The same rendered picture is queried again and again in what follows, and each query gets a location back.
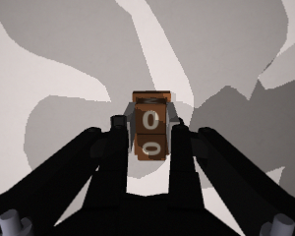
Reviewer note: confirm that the brown wooden cube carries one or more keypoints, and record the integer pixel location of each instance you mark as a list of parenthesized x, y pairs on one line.
[(150, 116), (151, 147)]

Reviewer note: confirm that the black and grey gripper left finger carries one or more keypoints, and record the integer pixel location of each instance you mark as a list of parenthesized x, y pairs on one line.
[(34, 205)]

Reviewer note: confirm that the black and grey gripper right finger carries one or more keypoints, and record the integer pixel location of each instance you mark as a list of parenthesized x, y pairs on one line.
[(259, 205)]

